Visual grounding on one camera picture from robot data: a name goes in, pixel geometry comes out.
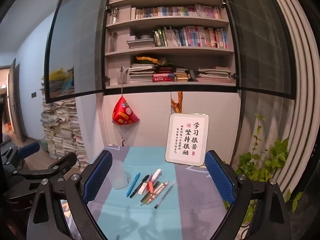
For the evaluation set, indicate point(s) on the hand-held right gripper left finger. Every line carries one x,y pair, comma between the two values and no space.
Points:
100,175

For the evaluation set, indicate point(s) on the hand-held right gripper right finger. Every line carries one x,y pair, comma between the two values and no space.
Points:
220,177

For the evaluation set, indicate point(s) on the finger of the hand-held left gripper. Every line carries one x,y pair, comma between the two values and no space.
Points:
28,150
62,160

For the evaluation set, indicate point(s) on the frosted plastic cup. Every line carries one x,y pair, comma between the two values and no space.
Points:
120,177

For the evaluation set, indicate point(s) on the blue pen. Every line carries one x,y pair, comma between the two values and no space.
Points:
133,183

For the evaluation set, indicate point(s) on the black marker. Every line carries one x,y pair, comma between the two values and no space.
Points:
146,178

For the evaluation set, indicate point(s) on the red pen with clear cap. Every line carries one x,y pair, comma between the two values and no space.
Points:
149,178

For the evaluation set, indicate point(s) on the orange marker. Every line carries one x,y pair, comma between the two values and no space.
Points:
151,188

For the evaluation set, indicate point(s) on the green pen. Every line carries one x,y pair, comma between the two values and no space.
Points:
147,200

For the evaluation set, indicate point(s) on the clear gel pen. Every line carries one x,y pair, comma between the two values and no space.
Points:
165,195

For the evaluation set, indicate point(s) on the patterned white pen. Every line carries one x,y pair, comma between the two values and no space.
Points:
160,191

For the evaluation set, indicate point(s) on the tall stack of papers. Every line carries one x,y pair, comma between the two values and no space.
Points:
62,130

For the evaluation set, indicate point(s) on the green potted plant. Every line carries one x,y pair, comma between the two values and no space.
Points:
262,160

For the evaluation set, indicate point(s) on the framed calligraphy sign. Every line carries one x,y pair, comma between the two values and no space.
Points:
187,140

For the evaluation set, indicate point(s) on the wooden door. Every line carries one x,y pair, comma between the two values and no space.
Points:
13,100

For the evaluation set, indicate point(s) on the red pyramid hanging ornament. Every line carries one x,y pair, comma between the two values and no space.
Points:
123,113

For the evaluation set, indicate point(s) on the blue and grey tablecloth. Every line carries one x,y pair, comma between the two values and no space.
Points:
150,225

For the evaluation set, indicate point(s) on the yellow plush toy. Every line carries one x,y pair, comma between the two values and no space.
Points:
58,74

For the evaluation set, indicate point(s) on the white pen holder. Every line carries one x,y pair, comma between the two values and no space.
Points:
122,76

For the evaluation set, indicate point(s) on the stack of grey magazines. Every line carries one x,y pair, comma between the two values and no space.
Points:
213,74

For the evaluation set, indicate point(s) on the stack of white magazines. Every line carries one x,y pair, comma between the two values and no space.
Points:
141,73

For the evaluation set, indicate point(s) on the small stack of books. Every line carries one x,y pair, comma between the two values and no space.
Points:
182,73

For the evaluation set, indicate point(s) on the stack of red books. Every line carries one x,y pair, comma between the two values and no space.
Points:
163,76

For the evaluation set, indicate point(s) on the glass cabinet door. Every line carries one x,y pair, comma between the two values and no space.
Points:
262,42
75,42

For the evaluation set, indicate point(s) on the glass jar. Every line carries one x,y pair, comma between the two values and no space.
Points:
115,15
113,41

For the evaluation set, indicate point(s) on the grey flat boxes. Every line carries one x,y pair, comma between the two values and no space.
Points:
140,43

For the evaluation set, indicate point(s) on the row of colourful books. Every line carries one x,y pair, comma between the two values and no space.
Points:
190,37
177,12

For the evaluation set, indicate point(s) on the grey bowl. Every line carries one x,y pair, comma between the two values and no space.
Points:
146,37

